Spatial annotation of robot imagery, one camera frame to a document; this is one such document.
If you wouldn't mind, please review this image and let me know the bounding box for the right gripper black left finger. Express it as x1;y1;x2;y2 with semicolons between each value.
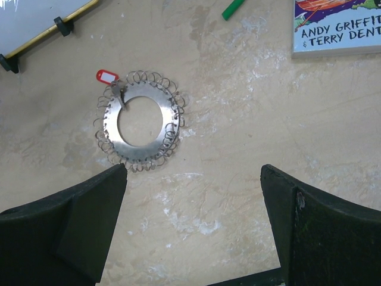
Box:
1;164;127;285

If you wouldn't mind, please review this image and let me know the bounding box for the silver key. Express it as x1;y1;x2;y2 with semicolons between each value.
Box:
111;80;126;111

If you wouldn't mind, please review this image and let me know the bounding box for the green whiteboard marker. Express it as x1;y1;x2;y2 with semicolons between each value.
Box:
221;0;245;21

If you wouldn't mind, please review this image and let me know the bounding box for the blue treehouse book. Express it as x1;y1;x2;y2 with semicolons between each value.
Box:
292;0;380;58

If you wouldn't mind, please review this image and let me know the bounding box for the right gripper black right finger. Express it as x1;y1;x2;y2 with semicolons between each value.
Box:
260;164;380;285

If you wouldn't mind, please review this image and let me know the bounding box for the small whiteboard on stand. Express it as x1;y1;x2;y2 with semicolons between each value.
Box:
1;0;97;74

